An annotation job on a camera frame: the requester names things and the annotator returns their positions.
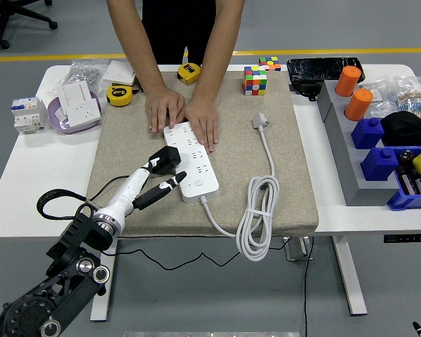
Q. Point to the person's right hand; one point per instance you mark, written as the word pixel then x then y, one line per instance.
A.
pixel 165 105

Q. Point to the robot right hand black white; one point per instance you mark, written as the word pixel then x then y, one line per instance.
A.
pixel 420 330

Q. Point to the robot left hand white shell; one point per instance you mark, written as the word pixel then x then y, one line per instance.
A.
pixel 133 186

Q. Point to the person's left hand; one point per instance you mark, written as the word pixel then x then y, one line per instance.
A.
pixel 205 121

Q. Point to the person's right forearm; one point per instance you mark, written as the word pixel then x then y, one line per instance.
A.
pixel 137 42

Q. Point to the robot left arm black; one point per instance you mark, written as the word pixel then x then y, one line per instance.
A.
pixel 31 316

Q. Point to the person's left forearm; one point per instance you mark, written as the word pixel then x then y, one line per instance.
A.
pixel 217 45

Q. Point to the yellow squarish tape measure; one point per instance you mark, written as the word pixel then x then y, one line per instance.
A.
pixel 189 73

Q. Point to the grey-brown mat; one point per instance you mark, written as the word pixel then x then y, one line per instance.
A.
pixel 231 158

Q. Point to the yellow round tape measure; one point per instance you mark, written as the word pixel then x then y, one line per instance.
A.
pixel 119 94

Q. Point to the large colourful puzzle cube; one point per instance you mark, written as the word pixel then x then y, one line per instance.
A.
pixel 255 80

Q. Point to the person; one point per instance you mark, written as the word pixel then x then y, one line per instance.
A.
pixel 179 28

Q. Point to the small colourful puzzle cube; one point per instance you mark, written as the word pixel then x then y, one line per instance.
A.
pixel 270 63

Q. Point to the clear bag of screws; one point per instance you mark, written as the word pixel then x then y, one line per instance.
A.
pixel 82 72

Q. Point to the black table control panel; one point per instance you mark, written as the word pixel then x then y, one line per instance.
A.
pixel 407 238

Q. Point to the purple bowl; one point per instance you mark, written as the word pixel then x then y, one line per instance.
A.
pixel 56 121

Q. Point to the small black device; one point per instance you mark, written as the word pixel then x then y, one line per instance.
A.
pixel 307 89

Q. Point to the white circuit breaker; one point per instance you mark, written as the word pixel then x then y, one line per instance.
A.
pixel 28 114

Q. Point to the black glossy tray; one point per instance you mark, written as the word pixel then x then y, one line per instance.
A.
pixel 322 68

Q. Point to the blue plastic bin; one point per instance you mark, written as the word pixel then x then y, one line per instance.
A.
pixel 407 201

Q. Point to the grey stepped base block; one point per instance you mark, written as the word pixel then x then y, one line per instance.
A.
pixel 340 140

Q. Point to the orange cylinder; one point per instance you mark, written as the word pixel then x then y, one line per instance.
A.
pixel 358 104
pixel 349 81

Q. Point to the blue block with knob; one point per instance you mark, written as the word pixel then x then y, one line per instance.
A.
pixel 379 164
pixel 367 132

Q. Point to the dark brown round knob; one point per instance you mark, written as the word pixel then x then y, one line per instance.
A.
pixel 406 156

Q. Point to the clear bag of parts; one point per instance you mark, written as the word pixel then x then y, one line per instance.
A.
pixel 380 96

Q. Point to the black office chair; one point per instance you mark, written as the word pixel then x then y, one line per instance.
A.
pixel 7 14

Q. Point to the black cloth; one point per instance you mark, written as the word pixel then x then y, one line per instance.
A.
pixel 407 128

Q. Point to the clear bag of resistors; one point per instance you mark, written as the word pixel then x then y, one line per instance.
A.
pixel 414 98

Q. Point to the white flat switch plate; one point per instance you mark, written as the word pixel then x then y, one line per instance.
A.
pixel 119 72

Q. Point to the white wall socket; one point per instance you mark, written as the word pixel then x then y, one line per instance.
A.
pixel 82 112

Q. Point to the white switch panel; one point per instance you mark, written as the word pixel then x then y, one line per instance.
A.
pixel 75 93

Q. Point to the silver metal bracket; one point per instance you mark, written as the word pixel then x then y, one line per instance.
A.
pixel 294 247

